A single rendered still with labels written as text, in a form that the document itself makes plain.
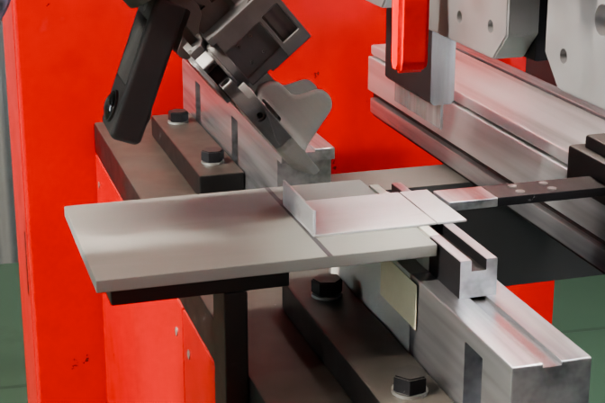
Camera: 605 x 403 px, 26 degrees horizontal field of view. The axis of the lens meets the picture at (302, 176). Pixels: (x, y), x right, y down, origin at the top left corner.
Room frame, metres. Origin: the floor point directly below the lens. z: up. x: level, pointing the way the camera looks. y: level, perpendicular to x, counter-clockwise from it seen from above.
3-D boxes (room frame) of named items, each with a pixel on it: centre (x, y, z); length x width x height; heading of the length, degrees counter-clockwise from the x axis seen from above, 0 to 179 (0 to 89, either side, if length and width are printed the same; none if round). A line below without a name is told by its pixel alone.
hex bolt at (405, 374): (0.89, -0.08, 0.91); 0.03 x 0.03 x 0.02
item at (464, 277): (1.01, -0.10, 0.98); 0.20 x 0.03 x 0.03; 17
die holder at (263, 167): (1.57, 0.07, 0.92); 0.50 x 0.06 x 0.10; 17
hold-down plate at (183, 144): (1.60, 0.14, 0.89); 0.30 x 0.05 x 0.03; 17
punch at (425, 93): (1.04, -0.09, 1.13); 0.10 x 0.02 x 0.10; 17
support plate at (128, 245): (1.00, 0.05, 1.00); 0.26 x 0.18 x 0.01; 107
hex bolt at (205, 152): (1.50, 0.11, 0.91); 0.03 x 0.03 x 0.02
